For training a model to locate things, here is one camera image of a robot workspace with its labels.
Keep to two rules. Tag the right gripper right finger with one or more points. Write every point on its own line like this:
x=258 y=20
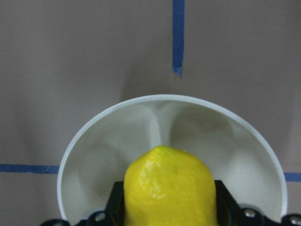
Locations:
x=229 y=213

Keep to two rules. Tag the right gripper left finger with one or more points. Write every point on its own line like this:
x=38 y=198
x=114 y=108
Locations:
x=112 y=214

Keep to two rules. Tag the cream ceramic bowl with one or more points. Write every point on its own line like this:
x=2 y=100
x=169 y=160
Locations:
x=233 y=150

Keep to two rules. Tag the yellow lemon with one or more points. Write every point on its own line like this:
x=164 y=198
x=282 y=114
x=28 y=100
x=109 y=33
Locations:
x=169 y=187

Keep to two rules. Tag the brown table mat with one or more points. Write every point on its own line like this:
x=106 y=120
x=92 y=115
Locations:
x=64 y=61

